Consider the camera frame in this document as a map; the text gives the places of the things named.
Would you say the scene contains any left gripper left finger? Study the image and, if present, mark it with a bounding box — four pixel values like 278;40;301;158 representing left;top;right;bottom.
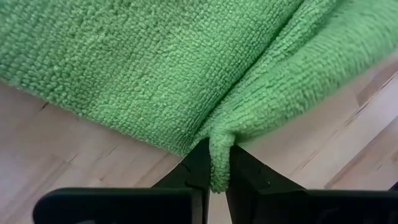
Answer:
32;138;211;224

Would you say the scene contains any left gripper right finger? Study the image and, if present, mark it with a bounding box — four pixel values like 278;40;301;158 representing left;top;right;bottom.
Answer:
225;145;398;224

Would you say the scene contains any green microfiber towel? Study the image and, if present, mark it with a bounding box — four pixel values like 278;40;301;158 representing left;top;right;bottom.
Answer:
0;0;398;194

